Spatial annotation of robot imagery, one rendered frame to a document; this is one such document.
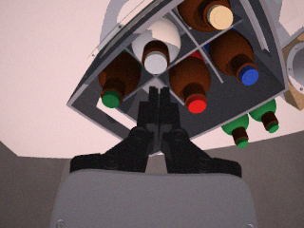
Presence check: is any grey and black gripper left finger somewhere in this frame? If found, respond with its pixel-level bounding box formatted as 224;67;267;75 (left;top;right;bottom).
69;86;159;173

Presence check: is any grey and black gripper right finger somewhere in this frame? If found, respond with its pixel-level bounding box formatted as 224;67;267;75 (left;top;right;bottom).
158;86;242;178

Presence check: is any brown bottle with beige cap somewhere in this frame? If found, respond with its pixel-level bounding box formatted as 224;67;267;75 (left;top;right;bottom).
175;0;233;32

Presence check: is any brown bottle with green cap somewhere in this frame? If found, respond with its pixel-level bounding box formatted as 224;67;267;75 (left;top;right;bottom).
98;49;143;108

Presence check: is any brown bottle with blue cap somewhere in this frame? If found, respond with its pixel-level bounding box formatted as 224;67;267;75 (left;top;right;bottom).
203;28;258;86

